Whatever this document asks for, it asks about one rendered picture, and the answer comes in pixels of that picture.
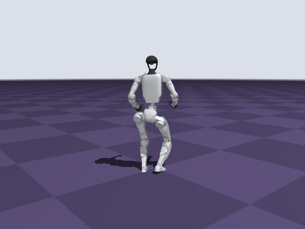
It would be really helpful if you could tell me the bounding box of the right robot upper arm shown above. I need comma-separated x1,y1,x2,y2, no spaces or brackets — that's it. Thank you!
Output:
161,75,178,99

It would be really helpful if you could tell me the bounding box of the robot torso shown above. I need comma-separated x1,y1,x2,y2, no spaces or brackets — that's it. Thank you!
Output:
141,72,163,124

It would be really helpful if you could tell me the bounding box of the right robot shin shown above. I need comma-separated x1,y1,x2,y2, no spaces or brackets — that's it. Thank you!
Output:
157,141,172,166

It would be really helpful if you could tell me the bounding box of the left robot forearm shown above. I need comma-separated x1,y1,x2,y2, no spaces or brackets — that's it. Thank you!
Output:
128,99,140,109

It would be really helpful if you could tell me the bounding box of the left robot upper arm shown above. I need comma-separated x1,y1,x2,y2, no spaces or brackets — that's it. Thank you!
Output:
128,76,142,100

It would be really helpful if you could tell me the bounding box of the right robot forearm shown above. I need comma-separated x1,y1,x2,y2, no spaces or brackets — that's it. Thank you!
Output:
171,93,178,107

